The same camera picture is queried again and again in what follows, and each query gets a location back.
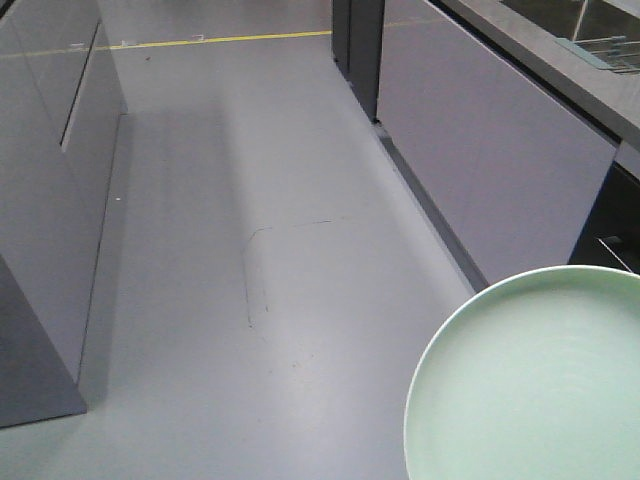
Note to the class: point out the grey kitchen island cabinet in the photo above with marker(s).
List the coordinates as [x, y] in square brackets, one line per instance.
[513, 177]

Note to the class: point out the metal dish drying rack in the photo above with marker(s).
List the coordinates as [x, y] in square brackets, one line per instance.
[616, 54]

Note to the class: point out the grey cabinet with handle slot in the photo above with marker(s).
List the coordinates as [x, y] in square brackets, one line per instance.
[61, 103]

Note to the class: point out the light green round plate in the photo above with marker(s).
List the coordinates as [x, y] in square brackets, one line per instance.
[536, 377]

